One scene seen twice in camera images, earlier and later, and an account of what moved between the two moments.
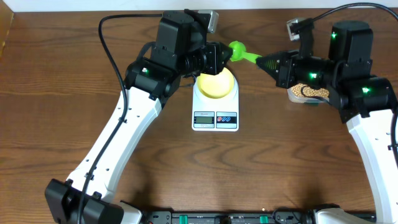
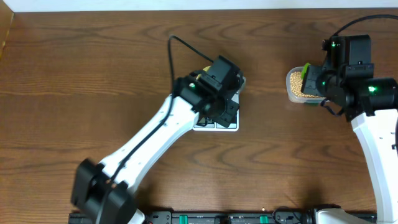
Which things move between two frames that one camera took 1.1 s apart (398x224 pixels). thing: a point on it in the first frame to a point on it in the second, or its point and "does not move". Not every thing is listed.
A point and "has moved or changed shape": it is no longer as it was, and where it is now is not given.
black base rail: x=285 y=217 does not move
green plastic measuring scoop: x=239 y=53 has moved or changed shape
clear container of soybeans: x=295 y=93 does not move
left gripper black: x=209 y=53 to x=229 y=113
